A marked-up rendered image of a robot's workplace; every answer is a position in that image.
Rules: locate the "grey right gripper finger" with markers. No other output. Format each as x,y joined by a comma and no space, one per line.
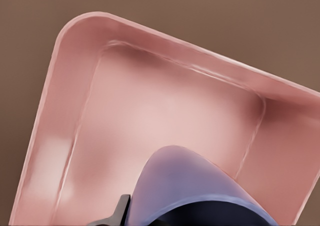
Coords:
119,211

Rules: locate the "purple blue cup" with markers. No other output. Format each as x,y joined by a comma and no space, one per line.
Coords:
180,176

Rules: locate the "pink plastic tray box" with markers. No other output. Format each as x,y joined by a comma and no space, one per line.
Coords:
160,105

